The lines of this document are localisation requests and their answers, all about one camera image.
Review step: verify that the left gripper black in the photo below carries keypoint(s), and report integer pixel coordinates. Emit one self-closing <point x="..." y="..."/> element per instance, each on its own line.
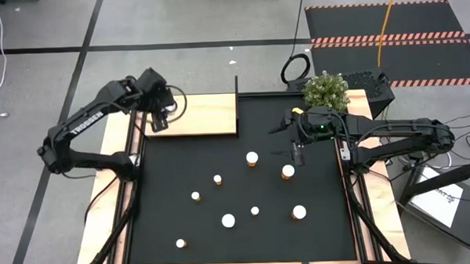
<point x="157" y="89"/>

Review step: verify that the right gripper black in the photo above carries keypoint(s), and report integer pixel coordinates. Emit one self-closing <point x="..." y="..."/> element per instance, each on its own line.
<point x="315" y="127"/>

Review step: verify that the large amber pill bottle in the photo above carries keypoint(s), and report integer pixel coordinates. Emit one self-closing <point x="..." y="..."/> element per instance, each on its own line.
<point x="288" y="170"/>
<point x="299" y="211"/>
<point x="252" y="158"/>

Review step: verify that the small amber bottle tablets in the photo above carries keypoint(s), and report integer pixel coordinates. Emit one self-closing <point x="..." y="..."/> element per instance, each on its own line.
<point x="255" y="210"/>

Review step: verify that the small amber pill bottle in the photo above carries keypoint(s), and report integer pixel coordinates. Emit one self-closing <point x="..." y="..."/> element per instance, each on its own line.
<point x="180" y="243"/>
<point x="217" y="179"/>

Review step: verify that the small amber bottle round pills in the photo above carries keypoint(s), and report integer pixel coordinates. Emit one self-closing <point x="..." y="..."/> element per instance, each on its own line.
<point x="195" y="195"/>

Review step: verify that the wide amber bottle with capsules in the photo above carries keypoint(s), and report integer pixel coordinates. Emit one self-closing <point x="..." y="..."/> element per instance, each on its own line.
<point x="228" y="221"/>

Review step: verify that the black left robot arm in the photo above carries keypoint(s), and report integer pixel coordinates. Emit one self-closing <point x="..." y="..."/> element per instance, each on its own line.
<point x="86" y="123"/>

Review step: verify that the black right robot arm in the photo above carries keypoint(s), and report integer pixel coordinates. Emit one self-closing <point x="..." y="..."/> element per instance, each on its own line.
<point x="395" y="132"/>

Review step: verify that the light wooden shelf board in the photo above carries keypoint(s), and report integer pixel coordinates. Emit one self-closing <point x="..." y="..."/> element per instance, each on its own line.
<point x="211" y="117"/>

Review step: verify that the artificial potted plant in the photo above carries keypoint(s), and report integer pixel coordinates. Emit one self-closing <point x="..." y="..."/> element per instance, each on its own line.
<point x="325" y="93"/>

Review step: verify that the black perforated box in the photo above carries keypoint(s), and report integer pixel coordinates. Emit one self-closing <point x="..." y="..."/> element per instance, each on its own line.
<point x="368" y="89"/>

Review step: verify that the black hazard-striped floor mat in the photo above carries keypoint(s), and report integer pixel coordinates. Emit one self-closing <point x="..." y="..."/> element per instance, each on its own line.
<point x="373" y="64"/>
<point x="372" y="21"/>

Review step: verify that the white printed sheet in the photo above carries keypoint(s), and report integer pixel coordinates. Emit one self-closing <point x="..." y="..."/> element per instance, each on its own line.
<point x="437" y="199"/>

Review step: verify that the black metal stand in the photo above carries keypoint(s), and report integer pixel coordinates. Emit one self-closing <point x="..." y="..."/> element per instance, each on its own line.
<point x="448" y="177"/>

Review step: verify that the white table bracket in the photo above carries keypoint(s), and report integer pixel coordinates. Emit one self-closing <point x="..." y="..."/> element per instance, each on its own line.
<point x="345" y="155"/>

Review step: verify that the black diagonal frame strut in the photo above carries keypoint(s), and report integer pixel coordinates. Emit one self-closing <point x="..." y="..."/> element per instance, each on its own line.
<point x="376" y="229"/>
<point x="111" y="238"/>

